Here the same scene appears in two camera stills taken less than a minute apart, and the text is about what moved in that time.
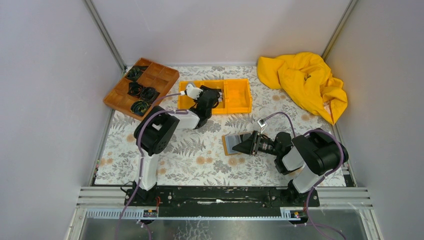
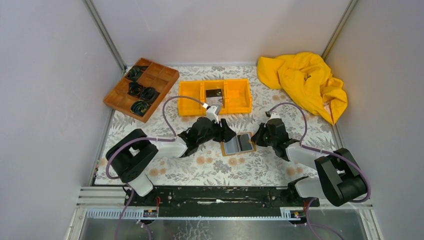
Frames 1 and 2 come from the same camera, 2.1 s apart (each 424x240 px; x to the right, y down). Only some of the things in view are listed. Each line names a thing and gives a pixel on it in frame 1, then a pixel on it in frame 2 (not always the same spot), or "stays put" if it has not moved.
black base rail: x=220 y=202 stays put
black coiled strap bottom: x=139 y=108 stays put
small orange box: x=230 y=141 stays put
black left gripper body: x=208 y=114 to x=214 y=133
